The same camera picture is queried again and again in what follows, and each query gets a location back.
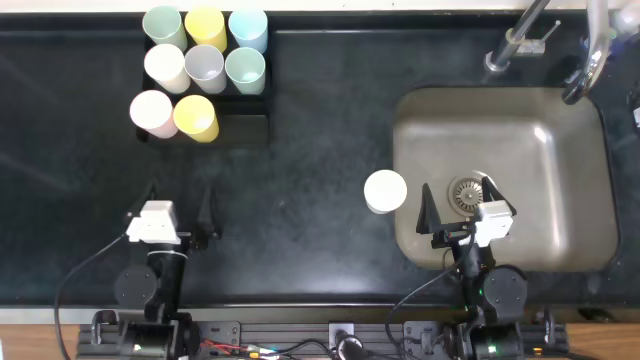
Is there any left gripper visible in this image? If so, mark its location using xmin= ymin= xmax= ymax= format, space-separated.
xmin=124 ymin=180 xmax=222 ymax=252

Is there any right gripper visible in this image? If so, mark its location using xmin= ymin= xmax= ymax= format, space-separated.
xmin=415 ymin=175 xmax=518 ymax=250

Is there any white cup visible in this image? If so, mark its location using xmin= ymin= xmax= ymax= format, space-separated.
xmin=363 ymin=169 xmax=409 ymax=215

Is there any yellow cup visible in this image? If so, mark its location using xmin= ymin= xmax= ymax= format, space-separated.
xmin=172 ymin=94 xmax=221 ymax=144
xmin=183 ymin=5 xmax=229 ymax=54

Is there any pink cup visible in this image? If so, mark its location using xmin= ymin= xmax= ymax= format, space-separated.
xmin=128 ymin=89 xmax=180 ymax=140

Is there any steel sink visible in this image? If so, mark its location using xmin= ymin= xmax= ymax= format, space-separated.
xmin=392 ymin=85 xmax=621 ymax=274

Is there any black tray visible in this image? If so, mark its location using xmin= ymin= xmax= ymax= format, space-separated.
xmin=135 ymin=29 xmax=274 ymax=149

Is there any cream cup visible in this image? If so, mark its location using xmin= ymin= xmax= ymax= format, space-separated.
xmin=143 ymin=43 xmax=192 ymax=95

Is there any grey cup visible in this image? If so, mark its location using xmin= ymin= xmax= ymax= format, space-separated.
xmin=183 ymin=44 xmax=228 ymax=95

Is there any green cup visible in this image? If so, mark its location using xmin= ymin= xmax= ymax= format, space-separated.
xmin=224 ymin=46 xmax=267 ymax=96
xmin=141 ymin=5 xmax=189 ymax=52

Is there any steel tap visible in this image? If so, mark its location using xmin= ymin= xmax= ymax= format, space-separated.
xmin=483 ymin=0 xmax=619 ymax=106

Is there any blue cup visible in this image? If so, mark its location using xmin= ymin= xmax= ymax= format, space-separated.
xmin=227 ymin=8 xmax=269 ymax=55

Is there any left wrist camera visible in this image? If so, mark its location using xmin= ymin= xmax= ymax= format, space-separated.
xmin=125 ymin=200 xmax=182 ymax=246

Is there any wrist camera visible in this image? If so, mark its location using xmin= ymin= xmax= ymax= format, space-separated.
xmin=125 ymin=200 xmax=182 ymax=246
xmin=472 ymin=200 xmax=516 ymax=248

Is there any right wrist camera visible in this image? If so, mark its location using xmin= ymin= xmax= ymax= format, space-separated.
xmin=472 ymin=200 xmax=516 ymax=248

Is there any black cable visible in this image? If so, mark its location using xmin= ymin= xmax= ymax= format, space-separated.
xmin=384 ymin=219 xmax=479 ymax=351
xmin=53 ymin=233 xmax=130 ymax=360

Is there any mounting rail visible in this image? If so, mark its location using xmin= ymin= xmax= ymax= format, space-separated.
xmin=74 ymin=309 xmax=571 ymax=360

